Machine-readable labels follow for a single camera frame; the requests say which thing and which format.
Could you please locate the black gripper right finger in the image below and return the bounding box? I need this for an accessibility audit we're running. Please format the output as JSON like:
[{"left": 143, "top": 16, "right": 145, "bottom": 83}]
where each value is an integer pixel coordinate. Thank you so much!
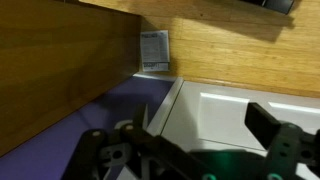
[{"left": 244, "top": 101, "right": 320, "bottom": 180}]

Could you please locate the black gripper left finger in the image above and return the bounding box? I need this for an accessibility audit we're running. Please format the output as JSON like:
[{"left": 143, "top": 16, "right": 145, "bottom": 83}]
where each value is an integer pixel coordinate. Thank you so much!
[{"left": 61, "top": 103, "right": 218, "bottom": 180}]

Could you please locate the white panel door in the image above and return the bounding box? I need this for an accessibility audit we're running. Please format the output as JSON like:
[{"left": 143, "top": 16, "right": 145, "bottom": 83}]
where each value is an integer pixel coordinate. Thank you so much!
[{"left": 118, "top": 79, "right": 320, "bottom": 180}]

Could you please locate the white baseboard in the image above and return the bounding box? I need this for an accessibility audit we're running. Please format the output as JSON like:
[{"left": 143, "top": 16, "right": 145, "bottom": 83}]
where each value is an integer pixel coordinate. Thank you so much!
[{"left": 132, "top": 73, "right": 178, "bottom": 83}]

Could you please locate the brown wooden cabinet side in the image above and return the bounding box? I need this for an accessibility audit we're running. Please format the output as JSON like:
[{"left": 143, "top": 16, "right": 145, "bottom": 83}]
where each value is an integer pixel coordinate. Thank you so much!
[{"left": 0, "top": 0, "right": 143, "bottom": 158}]

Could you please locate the white door frame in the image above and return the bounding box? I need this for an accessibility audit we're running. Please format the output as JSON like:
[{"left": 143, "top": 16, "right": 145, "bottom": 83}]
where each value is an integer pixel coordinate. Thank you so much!
[{"left": 145, "top": 77, "right": 185, "bottom": 137}]

